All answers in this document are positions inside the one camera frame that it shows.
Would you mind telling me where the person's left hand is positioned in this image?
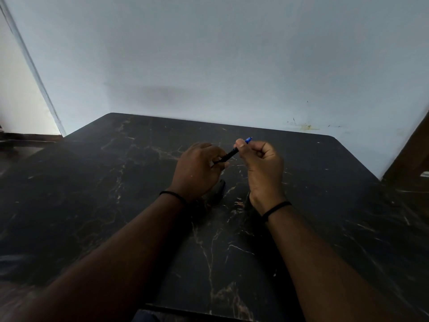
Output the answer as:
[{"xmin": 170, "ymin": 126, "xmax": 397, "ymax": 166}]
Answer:
[{"xmin": 166, "ymin": 142, "xmax": 231, "ymax": 202}]

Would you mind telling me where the person's right hand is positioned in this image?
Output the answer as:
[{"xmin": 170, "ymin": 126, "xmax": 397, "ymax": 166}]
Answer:
[{"xmin": 233, "ymin": 139, "xmax": 287, "ymax": 215}]

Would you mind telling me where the black pen with blue end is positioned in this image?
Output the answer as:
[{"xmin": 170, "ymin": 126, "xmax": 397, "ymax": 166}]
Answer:
[{"xmin": 211, "ymin": 137, "xmax": 253, "ymax": 169}]

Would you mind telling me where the person's left forearm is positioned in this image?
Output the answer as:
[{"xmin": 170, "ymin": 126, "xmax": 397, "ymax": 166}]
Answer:
[{"xmin": 0, "ymin": 194, "xmax": 188, "ymax": 322}]

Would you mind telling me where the person's right forearm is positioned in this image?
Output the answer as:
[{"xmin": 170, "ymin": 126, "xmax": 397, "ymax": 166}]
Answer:
[{"xmin": 265, "ymin": 205, "xmax": 421, "ymax": 322}]

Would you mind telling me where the black left wristband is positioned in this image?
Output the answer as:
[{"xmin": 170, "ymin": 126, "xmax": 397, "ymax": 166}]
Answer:
[{"xmin": 159, "ymin": 190, "xmax": 189, "ymax": 207}]

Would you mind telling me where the black wristband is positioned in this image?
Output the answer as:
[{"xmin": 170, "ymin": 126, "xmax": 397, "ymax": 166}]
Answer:
[
  {"xmin": 261, "ymin": 201, "xmax": 292, "ymax": 222},
  {"xmin": 159, "ymin": 190, "xmax": 189, "ymax": 207}
]

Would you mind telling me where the black right wristband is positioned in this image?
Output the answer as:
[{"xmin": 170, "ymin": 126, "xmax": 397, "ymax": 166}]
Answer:
[{"xmin": 261, "ymin": 201, "xmax": 292, "ymax": 222}]

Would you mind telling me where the white door frame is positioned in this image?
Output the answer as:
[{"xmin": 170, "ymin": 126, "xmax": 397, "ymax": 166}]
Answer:
[{"xmin": 0, "ymin": 0, "xmax": 67, "ymax": 137}]

